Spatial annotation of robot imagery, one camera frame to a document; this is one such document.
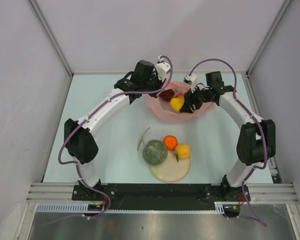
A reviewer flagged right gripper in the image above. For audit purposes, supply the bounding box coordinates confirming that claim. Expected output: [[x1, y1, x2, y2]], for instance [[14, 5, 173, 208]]
[[179, 83, 212, 114]]

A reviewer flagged yellow fake mango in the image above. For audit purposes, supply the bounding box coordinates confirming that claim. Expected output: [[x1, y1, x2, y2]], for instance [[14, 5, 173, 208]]
[[169, 97, 185, 112]]

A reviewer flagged dark red fake apple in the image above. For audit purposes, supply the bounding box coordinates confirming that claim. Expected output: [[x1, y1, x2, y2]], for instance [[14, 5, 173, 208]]
[[159, 89, 175, 103]]

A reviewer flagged orange fake orange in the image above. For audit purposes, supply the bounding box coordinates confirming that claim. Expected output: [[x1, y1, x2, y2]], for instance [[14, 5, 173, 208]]
[[163, 135, 178, 151]]

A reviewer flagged yellow fake fruit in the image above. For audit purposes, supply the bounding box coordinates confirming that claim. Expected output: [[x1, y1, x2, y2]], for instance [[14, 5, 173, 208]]
[[174, 143, 192, 162]]

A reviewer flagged green fake melon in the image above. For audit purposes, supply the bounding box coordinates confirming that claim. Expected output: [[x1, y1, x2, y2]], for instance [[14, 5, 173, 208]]
[[137, 127, 168, 166]]

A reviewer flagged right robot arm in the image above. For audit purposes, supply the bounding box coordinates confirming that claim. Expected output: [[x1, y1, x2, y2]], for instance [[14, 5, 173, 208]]
[[179, 71, 276, 201]]

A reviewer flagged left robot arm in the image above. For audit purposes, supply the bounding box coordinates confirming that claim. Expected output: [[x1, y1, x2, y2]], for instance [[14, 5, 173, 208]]
[[61, 58, 171, 200]]

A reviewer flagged fake peach with leaf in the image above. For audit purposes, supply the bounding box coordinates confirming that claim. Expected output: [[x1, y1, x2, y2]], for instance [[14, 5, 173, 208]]
[[176, 92, 185, 99]]

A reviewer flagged beige ceramic plate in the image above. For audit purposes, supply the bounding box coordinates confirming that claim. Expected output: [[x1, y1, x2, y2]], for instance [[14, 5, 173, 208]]
[[149, 153, 192, 183]]

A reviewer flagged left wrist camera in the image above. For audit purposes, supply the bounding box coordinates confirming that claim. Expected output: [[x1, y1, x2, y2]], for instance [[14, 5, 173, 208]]
[[154, 55, 171, 82]]

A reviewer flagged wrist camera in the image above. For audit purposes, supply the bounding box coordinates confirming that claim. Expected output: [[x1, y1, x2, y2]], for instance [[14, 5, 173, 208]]
[[154, 55, 171, 82], [183, 74, 198, 92]]

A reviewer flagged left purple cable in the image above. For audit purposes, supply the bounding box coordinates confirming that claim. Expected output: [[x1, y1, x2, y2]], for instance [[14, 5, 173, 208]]
[[58, 55, 174, 222]]

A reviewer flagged purple cable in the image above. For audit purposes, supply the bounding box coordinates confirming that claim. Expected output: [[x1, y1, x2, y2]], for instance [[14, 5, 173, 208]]
[[58, 55, 174, 222], [189, 58, 269, 228]]

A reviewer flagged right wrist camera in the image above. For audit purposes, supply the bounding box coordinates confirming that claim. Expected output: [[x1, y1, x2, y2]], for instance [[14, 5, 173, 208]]
[[183, 74, 198, 92]]

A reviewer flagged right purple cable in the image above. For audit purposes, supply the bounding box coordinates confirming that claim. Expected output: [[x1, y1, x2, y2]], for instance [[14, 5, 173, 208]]
[[189, 58, 269, 228]]

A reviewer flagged white cable duct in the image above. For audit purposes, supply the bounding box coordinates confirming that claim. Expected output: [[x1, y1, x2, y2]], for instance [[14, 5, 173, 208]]
[[36, 202, 239, 215]]

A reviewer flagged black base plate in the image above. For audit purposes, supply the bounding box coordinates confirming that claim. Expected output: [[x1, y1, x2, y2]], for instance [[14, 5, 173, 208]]
[[72, 183, 251, 213]]

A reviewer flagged aluminium frame rail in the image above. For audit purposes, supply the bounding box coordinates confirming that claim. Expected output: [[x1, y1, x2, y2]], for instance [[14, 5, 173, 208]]
[[26, 182, 299, 204]]

